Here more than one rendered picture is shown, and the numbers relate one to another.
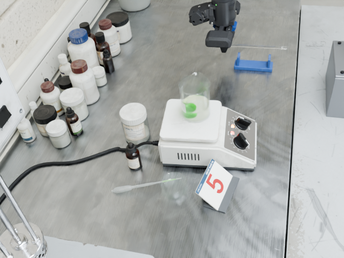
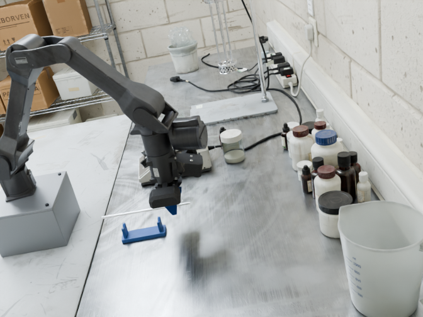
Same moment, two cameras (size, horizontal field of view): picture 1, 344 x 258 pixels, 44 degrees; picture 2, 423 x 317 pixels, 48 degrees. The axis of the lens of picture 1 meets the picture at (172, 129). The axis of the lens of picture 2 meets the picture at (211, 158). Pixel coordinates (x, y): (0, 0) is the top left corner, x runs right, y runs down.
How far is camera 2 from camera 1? 1.85 m
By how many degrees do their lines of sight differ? 108
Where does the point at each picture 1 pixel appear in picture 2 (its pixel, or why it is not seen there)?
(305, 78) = (89, 237)
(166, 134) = not seen: hidden behind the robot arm
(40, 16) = (389, 126)
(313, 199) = (104, 166)
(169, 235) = not seen: hidden behind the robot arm
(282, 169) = (121, 172)
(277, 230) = (128, 151)
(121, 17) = (328, 200)
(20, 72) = (348, 113)
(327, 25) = not seen: outside the picture
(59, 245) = (243, 114)
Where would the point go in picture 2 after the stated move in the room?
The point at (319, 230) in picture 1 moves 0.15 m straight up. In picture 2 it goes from (105, 157) to (91, 114)
